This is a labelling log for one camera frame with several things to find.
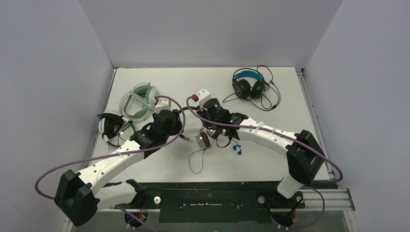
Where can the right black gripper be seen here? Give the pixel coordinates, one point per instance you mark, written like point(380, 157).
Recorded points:
point(205, 120)

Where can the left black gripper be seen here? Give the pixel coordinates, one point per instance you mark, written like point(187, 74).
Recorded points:
point(177, 124)

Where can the mint green headphones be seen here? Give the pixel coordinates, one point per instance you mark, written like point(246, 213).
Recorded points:
point(142, 94)

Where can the black blue headphones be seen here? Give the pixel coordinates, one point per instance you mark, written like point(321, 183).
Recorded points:
point(248, 83)

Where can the white black headphones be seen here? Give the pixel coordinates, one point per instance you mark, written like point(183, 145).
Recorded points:
point(111, 124)

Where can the brown headphones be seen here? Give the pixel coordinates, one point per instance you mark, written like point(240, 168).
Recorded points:
point(203, 137)

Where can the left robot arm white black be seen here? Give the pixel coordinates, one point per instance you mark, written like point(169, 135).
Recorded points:
point(80, 195)

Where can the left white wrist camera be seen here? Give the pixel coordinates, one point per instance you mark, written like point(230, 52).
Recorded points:
point(162, 104)

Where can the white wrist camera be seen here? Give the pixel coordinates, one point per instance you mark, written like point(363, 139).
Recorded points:
point(201, 96)
point(162, 104)

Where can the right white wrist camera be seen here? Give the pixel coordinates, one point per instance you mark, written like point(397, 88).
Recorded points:
point(201, 96)

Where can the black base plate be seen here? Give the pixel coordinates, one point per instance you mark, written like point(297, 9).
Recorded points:
point(215, 202)

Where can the aluminium frame rail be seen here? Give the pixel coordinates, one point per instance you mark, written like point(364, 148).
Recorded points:
point(300, 74)

